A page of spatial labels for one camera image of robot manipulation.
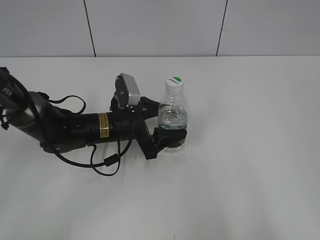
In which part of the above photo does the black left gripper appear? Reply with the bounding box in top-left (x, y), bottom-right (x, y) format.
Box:
top-left (108, 96), bottom-right (187, 160)

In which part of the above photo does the clear Cestbon water bottle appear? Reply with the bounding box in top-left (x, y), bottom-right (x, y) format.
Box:
top-left (157, 89), bottom-right (189, 155)

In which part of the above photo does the white green bottle cap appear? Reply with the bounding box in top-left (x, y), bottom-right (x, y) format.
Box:
top-left (165, 76), bottom-right (184, 95)

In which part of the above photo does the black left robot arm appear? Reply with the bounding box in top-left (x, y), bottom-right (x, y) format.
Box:
top-left (0, 67), bottom-right (187, 159)

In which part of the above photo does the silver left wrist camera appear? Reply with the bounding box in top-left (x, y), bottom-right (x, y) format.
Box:
top-left (114, 72), bottom-right (141, 109)

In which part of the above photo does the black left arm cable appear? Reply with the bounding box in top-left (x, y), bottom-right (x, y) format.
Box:
top-left (0, 66), bottom-right (133, 177)

